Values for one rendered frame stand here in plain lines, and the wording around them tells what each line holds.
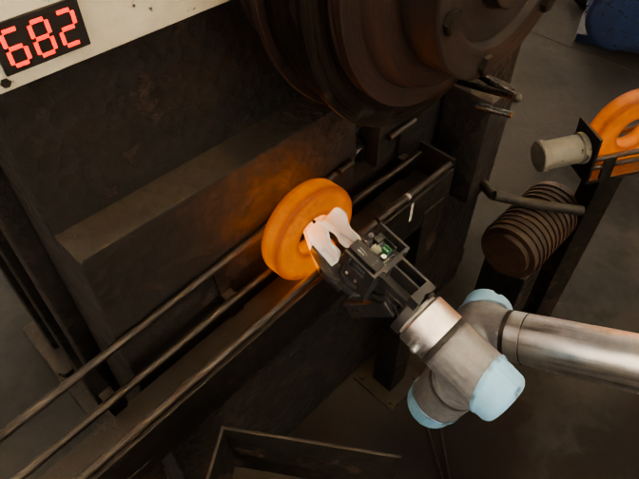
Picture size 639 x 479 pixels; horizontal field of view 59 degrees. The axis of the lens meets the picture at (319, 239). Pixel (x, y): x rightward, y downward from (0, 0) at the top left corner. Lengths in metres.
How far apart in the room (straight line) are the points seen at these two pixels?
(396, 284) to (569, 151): 0.52
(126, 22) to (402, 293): 0.44
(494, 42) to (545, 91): 1.94
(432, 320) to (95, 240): 0.41
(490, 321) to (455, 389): 0.16
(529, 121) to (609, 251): 0.70
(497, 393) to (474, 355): 0.05
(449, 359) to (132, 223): 0.41
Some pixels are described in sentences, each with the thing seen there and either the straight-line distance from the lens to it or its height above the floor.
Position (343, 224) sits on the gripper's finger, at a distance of 0.77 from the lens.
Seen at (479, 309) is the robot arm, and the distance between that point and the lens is 0.87.
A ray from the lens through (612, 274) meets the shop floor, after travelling 1.94.
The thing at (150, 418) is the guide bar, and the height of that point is 0.67.
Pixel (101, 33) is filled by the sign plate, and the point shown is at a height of 1.08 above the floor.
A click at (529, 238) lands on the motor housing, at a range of 1.17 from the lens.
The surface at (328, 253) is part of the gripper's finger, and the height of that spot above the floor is 0.76.
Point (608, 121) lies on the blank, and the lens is 1.14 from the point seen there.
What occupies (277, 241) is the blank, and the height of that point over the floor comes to 0.78.
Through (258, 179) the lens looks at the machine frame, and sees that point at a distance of 0.76.
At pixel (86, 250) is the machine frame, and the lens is 0.67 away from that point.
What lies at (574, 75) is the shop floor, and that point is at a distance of 2.81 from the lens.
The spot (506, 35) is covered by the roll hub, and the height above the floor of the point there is 1.01.
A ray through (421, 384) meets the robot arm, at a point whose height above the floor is 0.63.
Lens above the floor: 1.34
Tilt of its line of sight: 48 degrees down
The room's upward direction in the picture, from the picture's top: straight up
